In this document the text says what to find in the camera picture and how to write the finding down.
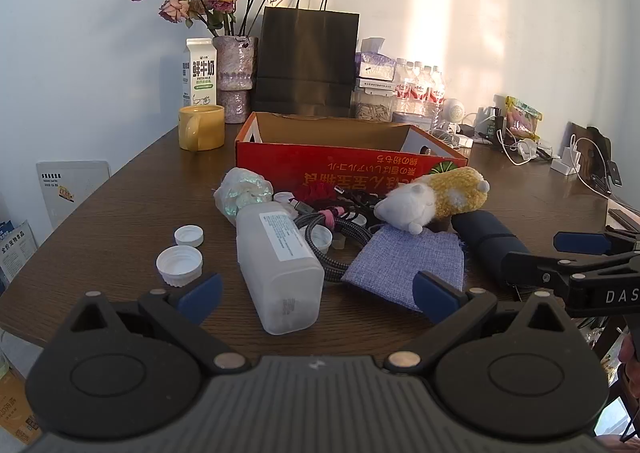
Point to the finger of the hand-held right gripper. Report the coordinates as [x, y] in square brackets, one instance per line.
[530, 269]
[582, 243]

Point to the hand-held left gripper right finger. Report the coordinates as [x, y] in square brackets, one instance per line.
[435, 296]

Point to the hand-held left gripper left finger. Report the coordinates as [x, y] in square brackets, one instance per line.
[202, 294]

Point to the purple fabric pouch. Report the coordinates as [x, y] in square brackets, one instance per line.
[400, 263]

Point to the dark blue case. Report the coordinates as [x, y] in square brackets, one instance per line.
[487, 233]

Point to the translucent white plastic bottle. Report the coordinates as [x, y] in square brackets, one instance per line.
[280, 283]

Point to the yellow white plush toy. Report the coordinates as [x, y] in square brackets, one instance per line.
[450, 193]

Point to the red cardboard box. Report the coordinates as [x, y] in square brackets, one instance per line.
[320, 159]

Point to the large white ribbed bottle cap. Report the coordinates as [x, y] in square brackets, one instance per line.
[178, 265]

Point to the crumpled clear plastic bag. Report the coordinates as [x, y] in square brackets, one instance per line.
[240, 193]

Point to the brown board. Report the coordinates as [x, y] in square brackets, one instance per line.
[577, 133]

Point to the yellow pink snack packet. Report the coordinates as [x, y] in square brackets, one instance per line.
[522, 120]

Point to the white power adapter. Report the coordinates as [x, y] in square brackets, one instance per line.
[462, 140]

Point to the small dark bottle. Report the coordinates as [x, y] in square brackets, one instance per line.
[493, 123]

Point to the yellow mug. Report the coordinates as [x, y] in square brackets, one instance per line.
[205, 130]

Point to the white sign board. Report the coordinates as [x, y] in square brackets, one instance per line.
[70, 193]

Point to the white round device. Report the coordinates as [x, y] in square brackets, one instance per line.
[455, 109]

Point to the round metal tin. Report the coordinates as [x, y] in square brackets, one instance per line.
[412, 119]

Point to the blue white booklet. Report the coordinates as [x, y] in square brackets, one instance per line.
[17, 248]

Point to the pack of water bottles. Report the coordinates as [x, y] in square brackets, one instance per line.
[417, 88]

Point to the brown cardboard carton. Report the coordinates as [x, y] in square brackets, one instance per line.
[15, 408]

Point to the flat white box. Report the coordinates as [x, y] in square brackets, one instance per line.
[375, 84]

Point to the white green milk carton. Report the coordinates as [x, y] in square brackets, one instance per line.
[202, 73]

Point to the purple speckled vase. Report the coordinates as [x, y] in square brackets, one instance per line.
[235, 68]

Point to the purple tissue pack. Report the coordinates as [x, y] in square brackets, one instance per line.
[375, 65]

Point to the black paper bag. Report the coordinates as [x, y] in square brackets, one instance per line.
[305, 63]

